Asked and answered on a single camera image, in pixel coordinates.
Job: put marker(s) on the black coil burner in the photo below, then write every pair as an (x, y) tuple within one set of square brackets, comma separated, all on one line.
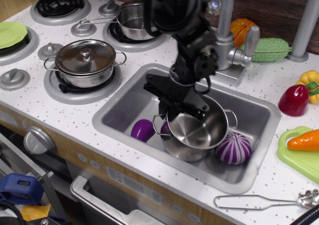
[(58, 8)]

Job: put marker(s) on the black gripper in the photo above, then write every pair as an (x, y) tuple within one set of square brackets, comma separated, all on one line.
[(175, 98)]

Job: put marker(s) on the orange toy carrot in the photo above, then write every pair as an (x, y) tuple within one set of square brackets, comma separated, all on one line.
[(308, 141)]

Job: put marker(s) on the green cutting board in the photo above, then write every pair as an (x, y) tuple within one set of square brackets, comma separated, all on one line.
[(304, 162)]

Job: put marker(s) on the lidded steel pot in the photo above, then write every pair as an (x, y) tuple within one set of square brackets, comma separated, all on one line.
[(86, 63)]

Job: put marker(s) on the steel wire-handled utensil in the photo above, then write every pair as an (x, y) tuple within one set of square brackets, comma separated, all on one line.
[(308, 200)]

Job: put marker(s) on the grey oven knob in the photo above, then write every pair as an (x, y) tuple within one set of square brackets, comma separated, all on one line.
[(36, 141)]

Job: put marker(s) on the grey vertical post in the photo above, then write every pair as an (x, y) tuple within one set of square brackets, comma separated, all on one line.
[(306, 27)]

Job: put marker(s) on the purple toy eggplant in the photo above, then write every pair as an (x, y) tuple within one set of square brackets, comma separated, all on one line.
[(143, 130)]

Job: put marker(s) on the grey oven door handle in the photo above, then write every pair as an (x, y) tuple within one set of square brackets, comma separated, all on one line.
[(111, 204)]

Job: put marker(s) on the steel saucepan with handle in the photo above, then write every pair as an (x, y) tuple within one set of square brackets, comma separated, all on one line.
[(130, 19)]

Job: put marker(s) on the yellow cloth piece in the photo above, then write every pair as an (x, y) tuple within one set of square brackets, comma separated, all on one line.
[(34, 212)]

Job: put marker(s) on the grey stove knob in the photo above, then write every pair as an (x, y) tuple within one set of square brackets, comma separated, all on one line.
[(109, 9), (49, 51), (84, 28), (14, 79)]

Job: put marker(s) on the purple striped toy onion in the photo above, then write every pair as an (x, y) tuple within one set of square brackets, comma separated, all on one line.
[(235, 149)]

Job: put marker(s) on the orange toy pumpkin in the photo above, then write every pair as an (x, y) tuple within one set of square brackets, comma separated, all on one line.
[(240, 26)]

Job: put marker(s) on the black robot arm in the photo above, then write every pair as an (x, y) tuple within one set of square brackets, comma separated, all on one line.
[(197, 55)]

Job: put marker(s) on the red toy bell pepper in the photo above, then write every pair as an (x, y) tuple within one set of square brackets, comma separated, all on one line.
[(294, 101)]

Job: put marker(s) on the yellow toy bell pepper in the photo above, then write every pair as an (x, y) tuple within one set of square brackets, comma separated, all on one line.
[(310, 80)]

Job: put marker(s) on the grey toy sink basin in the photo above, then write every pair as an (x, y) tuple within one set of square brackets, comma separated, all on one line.
[(256, 119)]

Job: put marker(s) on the blue clamp tool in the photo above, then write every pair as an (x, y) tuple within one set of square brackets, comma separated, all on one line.
[(21, 189)]

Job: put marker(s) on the hanging steel spoon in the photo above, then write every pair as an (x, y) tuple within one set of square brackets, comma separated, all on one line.
[(214, 7)]

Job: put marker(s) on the silver toy faucet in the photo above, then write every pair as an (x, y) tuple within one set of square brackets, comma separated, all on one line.
[(232, 61)]

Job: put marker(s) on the green toy plate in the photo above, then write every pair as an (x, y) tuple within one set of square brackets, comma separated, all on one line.
[(11, 33)]

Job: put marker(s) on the green toy bitter gourd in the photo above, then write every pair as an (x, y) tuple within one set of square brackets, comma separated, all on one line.
[(271, 50)]

